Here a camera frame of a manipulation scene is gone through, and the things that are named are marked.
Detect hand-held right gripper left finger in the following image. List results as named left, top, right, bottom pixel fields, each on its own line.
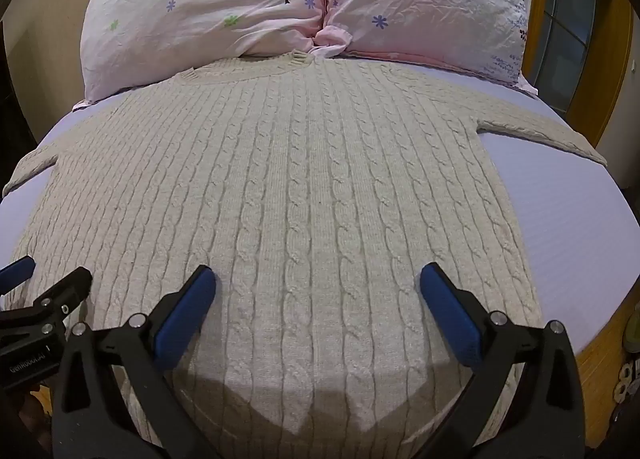
left=51, top=265, right=223, bottom=459

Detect wooden framed glass door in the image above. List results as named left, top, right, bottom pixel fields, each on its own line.
left=522, top=0, right=636, bottom=147

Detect pink tree-print pillow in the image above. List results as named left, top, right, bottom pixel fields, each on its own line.
left=81, top=0, right=331, bottom=104

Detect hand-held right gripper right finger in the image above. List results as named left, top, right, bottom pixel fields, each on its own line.
left=419, top=262, right=587, bottom=459

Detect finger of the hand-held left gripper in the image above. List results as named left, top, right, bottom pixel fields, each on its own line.
left=0, top=258, right=37, bottom=296
left=0, top=266, right=94, bottom=335

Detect pink floral pillow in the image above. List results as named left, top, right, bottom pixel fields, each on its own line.
left=314, top=0, right=531, bottom=86

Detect wooden bed frame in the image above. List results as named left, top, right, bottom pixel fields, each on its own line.
left=575, top=309, right=640, bottom=435

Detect cream cable-knit sweater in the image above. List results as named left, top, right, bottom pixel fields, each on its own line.
left=2, top=51, right=608, bottom=459

